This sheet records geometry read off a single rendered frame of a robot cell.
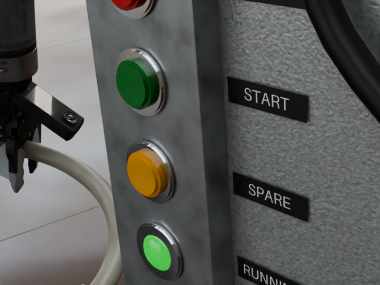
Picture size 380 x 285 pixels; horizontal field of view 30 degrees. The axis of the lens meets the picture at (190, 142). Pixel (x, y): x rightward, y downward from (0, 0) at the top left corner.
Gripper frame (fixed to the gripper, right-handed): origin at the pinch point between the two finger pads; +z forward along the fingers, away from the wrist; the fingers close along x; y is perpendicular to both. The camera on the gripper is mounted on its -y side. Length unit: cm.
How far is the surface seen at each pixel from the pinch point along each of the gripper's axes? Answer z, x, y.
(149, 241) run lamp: -48, 60, -38
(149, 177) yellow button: -52, 60, -38
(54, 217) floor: 125, -126, 54
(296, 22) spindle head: -62, 60, -44
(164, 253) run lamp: -47, 60, -39
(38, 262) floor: 120, -94, 47
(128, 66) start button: -58, 59, -36
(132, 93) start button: -57, 59, -36
